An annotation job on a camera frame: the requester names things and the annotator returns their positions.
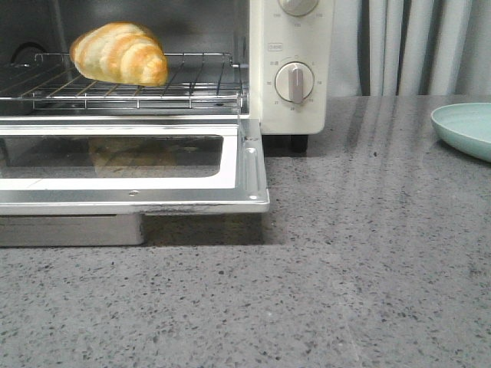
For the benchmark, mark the golden striped croissant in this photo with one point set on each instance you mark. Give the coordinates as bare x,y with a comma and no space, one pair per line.
120,53

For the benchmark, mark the glass oven door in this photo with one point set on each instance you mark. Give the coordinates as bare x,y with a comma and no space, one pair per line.
91,180

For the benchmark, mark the black oven foot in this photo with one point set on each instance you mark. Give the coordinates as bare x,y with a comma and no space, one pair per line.
299,143

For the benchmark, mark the cream white toaster oven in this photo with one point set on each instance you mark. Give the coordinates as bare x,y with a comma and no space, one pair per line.
257,34

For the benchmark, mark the lower timer knob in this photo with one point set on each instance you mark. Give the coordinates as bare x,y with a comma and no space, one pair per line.
294,82

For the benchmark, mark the upper temperature knob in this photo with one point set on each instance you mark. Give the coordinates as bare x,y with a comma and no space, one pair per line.
298,8

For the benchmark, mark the grey white curtain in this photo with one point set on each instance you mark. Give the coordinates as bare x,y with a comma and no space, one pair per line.
408,48

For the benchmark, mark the mint green plate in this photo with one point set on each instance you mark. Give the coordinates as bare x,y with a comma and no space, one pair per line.
465,127

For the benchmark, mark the metal wire oven rack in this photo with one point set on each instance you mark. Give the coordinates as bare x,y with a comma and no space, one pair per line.
197,83

